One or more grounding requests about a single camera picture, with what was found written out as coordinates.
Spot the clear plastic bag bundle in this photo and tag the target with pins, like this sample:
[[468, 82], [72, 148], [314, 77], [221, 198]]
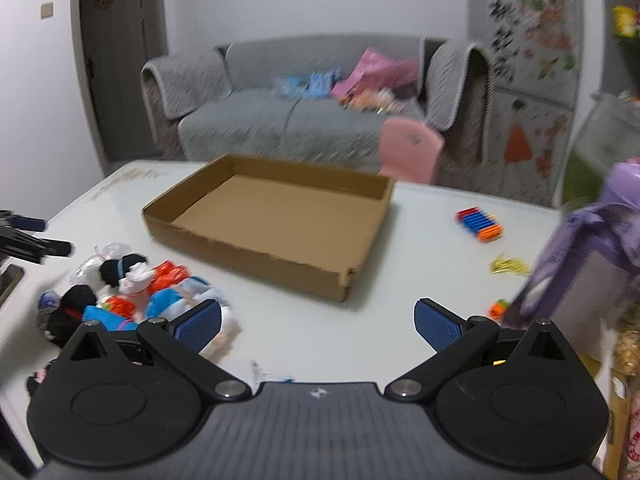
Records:
[[95, 262]]

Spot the colourful toy pile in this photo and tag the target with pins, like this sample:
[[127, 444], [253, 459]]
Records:
[[367, 100]]

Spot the black phone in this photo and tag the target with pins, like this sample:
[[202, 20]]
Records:
[[10, 282]]

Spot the black pink sock bundle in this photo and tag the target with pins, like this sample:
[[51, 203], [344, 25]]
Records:
[[41, 377]]

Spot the white desktop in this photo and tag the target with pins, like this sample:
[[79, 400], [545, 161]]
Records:
[[400, 260]]

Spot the grey purple cloth bundle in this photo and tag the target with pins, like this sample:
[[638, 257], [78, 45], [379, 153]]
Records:
[[49, 305]]

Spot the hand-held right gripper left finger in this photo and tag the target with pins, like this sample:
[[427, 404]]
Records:
[[200, 325]]

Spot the blue white cloth bundle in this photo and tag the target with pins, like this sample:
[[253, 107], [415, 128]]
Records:
[[165, 300]]

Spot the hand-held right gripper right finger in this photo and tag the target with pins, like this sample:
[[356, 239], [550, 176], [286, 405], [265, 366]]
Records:
[[435, 327]]

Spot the orange blue striped toy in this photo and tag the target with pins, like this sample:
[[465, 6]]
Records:
[[480, 225]]

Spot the purple gift bag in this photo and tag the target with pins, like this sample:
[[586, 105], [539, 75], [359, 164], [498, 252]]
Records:
[[575, 240]]

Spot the black bundle blue band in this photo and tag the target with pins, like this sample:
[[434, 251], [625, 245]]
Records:
[[117, 270]]

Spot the grey sofa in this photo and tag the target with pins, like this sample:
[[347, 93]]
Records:
[[300, 125]]

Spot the yellow toy piece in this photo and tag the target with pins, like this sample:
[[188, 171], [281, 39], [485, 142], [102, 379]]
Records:
[[510, 265]]

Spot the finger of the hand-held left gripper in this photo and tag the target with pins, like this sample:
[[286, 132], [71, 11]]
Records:
[[32, 223], [50, 248]]

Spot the sticker covered refrigerator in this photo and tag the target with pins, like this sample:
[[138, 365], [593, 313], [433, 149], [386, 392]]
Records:
[[530, 110]]

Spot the glass bowl with green plant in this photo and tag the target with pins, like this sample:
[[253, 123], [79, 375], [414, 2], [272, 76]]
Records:
[[590, 170]]

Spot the shallow cardboard box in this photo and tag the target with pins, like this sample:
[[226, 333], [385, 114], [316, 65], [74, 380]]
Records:
[[260, 210]]

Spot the small orange toy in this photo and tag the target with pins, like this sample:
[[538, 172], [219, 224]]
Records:
[[498, 309]]

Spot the pink plastic chair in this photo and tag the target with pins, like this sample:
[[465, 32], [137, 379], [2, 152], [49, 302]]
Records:
[[407, 150]]

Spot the dark wooden door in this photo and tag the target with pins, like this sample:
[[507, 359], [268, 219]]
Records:
[[125, 85]]

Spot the yellow artificial flowers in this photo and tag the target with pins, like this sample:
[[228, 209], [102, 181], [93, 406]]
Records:
[[625, 21]]

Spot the pink plastic bag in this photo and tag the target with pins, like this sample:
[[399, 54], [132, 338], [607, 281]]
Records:
[[375, 72]]

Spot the beige light switch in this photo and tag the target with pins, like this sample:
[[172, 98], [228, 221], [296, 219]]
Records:
[[47, 10]]

